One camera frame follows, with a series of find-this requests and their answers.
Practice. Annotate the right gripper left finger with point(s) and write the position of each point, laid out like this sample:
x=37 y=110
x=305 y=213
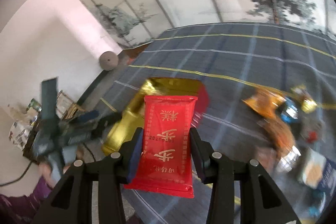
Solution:
x=71 y=199

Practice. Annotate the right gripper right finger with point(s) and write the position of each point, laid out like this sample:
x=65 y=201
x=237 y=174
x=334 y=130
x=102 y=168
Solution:
x=261 y=200

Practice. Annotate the red snack packet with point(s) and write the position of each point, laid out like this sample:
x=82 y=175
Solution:
x=165 y=164

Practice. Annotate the purple sleeved left forearm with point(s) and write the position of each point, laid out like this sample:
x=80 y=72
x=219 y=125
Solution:
x=22 y=209

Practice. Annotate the person's left hand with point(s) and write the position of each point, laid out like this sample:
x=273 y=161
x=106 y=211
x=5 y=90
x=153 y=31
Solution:
x=45 y=170

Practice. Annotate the pink white snack packet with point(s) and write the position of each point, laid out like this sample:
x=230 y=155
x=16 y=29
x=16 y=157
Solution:
x=269 y=159

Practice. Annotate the light blue candy wrapper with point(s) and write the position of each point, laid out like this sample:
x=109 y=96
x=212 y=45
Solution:
x=317 y=205

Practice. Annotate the navy cracker package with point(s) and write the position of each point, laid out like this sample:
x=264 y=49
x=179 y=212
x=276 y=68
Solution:
x=317 y=172

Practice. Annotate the clear bag of nuts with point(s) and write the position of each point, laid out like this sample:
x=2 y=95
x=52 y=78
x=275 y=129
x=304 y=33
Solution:
x=279 y=134

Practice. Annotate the red gold toffee box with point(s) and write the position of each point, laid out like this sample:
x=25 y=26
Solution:
x=133 y=115

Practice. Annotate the black sesame bar red label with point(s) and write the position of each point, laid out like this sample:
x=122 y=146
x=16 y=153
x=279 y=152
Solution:
x=312 y=130

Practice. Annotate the small blue snack packet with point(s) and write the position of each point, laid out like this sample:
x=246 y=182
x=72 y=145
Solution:
x=289 y=112

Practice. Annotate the round grey disc object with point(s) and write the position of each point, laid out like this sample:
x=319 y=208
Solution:
x=108 y=61

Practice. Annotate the orange snack packet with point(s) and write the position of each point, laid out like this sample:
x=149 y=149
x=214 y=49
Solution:
x=265 y=102

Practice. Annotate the small yellow snack packet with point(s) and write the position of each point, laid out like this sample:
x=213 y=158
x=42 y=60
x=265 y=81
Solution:
x=308 y=104

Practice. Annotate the plaid blue grey tablecloth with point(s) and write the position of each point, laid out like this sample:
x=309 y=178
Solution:
x=231 y=59

